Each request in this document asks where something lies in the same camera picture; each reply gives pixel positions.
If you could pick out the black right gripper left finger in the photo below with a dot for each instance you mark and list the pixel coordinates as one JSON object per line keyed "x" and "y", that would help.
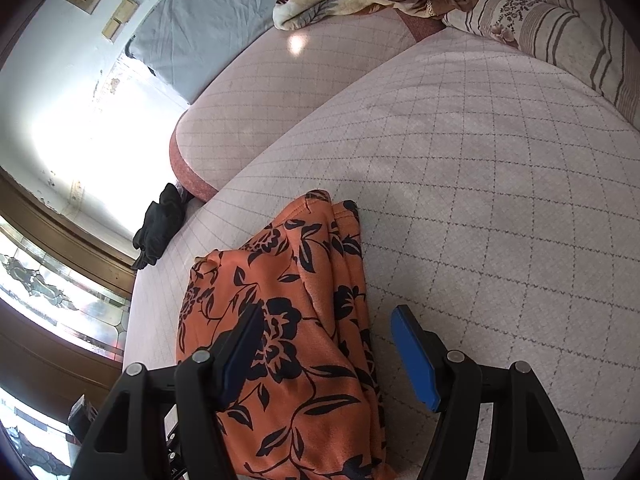
{"x": 127, "y": 440}

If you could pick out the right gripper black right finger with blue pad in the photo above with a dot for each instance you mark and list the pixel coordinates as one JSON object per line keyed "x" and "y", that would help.
{"x": 526, "y": 437}

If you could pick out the orange black floral garment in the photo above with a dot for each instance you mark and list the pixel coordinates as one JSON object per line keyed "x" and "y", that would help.
{"x": 310, "y": 407}

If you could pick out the brown stained glass door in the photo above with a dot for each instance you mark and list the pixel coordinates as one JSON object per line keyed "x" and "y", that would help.
{"x": 65, "y": 302}

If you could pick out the black crumpled cloth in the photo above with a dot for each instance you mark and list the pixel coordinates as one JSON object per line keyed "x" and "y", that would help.
{"x": 162, "y": 221}

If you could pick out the quilted white near mattress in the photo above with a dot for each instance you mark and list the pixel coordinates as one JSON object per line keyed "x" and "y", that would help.
{"x": 499, "y": 200}

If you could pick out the grey blue pillow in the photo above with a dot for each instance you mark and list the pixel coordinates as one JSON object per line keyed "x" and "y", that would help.
{"x": 187, "y": 43}

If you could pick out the striped floral pillow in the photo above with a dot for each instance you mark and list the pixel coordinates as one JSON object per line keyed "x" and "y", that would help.
{"x": 583, "y": 37}

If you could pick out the beige wall switch plate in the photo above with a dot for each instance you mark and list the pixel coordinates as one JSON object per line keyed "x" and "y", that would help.
{"x": 120, "y": 17}

